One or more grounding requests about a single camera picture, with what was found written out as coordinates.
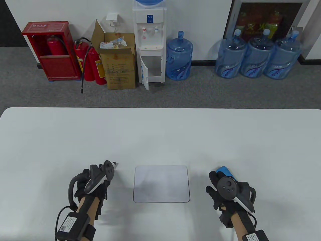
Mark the red fire extinguisher cabinet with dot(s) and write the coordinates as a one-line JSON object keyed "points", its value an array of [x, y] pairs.
{"points": [[57, 67]]}

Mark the black wrist sensor box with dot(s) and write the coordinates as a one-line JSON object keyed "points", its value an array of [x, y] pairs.
{"points": [[72, 226], [253, 237]]}

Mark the black white left hand controller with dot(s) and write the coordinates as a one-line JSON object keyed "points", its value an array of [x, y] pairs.
{"points": [[109, 170]]}

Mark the red fire extinguisher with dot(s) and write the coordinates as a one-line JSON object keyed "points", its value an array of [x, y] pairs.
{"points": [[56, 47], [84, 57], [99, 72]]}

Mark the white water dispenser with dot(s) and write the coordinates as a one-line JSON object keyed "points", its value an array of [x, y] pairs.
{"points": [[150, 37]]}

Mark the person's right hand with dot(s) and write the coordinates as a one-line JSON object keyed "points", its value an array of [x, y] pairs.
{"points": [[213, 193]]}

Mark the person's right forearm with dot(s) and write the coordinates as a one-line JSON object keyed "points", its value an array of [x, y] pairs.
{"points": [[237, 226]]}

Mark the person's left forearm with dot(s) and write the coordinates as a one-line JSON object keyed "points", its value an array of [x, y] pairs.
{"points": [[87, 204]]}

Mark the framed picture on wall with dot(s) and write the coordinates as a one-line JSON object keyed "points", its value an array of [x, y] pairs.
{"points": [[263, 15]]}

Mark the white wall socket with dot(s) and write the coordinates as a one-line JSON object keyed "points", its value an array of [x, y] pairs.
{"points": [[111, 17]]}

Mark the blue water jug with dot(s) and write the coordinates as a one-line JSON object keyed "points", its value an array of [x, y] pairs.
{"points": [[179, 57], [283, 60], [149, 2], [257, 57], [229, 60]]}

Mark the crumpled plastic rubbish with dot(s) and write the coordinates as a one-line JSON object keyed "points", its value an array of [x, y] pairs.
{"points": [[112, 44]]}

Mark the black right wrist sensor box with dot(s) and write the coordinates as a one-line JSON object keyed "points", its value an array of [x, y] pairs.
{"points": [[253, 237]]}

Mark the open cardboard box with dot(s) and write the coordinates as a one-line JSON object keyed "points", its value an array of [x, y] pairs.
{"points": [[120, 72]]}

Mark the blue whiteboard eraser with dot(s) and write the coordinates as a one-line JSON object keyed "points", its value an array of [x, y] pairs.
{"points": [[225, 172]]}

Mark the black left wrist sensor box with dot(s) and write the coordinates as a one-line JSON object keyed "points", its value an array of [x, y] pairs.
{"points": [[72, 226]]}

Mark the black white hand controller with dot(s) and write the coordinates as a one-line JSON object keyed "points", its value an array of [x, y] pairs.
{"points": [[109, 170], [227, 188]]}

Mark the black white right hand controller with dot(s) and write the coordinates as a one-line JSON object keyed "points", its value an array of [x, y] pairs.
{"points": [[227, 188]]}

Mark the white black-capped marker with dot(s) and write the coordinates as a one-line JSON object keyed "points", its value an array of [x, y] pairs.
{"points": [[115, 165]]}

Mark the person's left hand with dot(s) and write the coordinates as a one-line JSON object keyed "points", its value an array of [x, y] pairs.
{"points": [[100, 193]]}

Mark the small white whiteboard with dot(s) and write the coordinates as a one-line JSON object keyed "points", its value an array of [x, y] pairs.
{"points": [[160, 185]]}

